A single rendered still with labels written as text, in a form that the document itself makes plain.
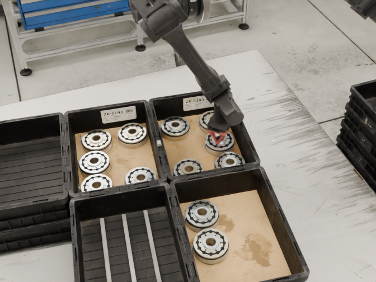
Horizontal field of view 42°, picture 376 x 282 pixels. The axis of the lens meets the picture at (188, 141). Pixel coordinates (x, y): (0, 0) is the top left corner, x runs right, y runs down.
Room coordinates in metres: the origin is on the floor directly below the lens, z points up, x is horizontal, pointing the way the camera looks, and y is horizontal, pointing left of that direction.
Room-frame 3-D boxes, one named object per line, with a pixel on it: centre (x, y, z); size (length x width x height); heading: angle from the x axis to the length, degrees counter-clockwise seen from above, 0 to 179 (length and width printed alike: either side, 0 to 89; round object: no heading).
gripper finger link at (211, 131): (1.22, -0.11, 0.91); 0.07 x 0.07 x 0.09; 65
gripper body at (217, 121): (1.23, -0.11, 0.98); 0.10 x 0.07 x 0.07; 155
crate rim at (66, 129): (1.15, 0.25, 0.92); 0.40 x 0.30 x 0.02; 12
